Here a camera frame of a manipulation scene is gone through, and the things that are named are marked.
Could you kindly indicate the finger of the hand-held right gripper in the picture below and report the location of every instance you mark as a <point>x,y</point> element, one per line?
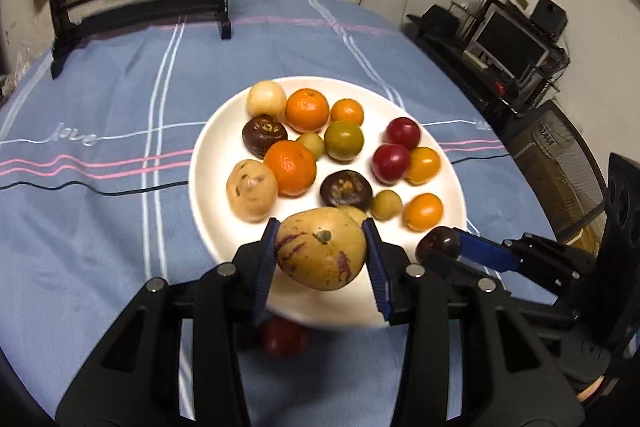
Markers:
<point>450,271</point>
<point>480,252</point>

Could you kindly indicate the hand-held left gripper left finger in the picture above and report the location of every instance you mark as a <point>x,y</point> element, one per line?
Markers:
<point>265,267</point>

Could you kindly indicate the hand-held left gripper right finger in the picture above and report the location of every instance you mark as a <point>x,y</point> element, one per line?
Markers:
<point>377,272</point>

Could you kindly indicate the dark purple cherry tomato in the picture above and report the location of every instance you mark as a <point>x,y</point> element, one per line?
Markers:
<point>438,243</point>

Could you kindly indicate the purple-striped beige pepino melon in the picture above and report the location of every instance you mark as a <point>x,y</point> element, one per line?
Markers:
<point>321,249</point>

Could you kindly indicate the orange cherry tomato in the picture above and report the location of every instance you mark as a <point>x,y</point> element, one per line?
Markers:
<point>423,211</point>
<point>347,112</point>

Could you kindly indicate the yellow-green cherry tomato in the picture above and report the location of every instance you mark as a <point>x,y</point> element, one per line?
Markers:
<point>386,204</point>
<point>343,142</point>

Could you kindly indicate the red cherry tomato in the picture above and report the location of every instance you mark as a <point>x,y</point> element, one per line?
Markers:
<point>285,337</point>
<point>402,133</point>
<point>391,163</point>

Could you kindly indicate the brown-spotted beige pepino melon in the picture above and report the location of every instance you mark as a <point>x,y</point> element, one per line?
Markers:
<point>251,189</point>

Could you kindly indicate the dark purple passion fruit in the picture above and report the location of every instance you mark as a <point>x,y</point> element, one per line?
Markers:
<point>265,136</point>
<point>346,189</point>

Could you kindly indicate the white oval plate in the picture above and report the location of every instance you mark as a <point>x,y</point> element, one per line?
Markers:
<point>220,147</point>

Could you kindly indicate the orange tangerine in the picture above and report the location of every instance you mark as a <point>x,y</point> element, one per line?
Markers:
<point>290,168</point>
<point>306,109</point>

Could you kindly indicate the yellow-orange cherry tomato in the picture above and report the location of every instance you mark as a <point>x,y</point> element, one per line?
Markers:
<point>424,165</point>

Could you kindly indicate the cardboard box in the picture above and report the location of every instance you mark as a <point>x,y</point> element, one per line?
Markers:
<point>550,157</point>

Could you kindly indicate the small green tomato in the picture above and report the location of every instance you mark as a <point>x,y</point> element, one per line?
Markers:
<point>311,145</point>

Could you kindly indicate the black mesh chair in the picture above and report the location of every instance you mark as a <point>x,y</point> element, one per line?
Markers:
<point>530,122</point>

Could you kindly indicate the blue striped tablecloth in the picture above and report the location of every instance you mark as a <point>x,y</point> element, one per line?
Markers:
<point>100,232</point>

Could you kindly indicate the black computer desk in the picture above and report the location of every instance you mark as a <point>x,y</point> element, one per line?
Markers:
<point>480,82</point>

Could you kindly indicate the black computer monitor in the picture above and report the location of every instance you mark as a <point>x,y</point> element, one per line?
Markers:
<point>510,39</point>

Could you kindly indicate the black speaker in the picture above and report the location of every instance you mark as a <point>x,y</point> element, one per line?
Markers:
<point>549,14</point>

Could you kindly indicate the black printer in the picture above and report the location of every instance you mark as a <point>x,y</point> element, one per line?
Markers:
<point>435,22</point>

